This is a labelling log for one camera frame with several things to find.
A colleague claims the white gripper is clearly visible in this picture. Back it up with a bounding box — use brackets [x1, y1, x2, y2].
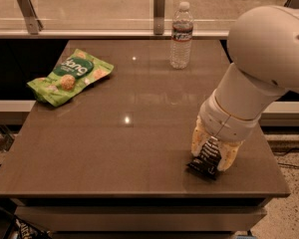
[191, 90, 262, 171]

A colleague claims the black rxbar chocolate wrapper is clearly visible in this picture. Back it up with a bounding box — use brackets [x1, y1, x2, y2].
[187, 136, 221, 179]

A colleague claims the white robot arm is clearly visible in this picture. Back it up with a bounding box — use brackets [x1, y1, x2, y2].
[188, 6, 299, 176]

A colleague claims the green rice chip bag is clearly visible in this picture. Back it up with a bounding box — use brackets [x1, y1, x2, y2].
[27, 49, 114, 108]

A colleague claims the dark snack bag under table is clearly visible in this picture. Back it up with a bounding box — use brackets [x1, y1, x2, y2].
[3, 217, 53, 239]

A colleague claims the clear plastic water bottle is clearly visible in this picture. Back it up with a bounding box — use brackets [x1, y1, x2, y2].
[170, 1, 193, 69]

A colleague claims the black floor cable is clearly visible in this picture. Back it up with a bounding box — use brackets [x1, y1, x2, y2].
[272, 146, 299, 171]

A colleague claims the middle metal railing bracket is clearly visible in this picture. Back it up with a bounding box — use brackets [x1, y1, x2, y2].
[153, 0, 165, 35]

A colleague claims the left metal railing bracket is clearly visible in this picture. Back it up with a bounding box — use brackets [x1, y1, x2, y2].
[17, 0, 43, 35]

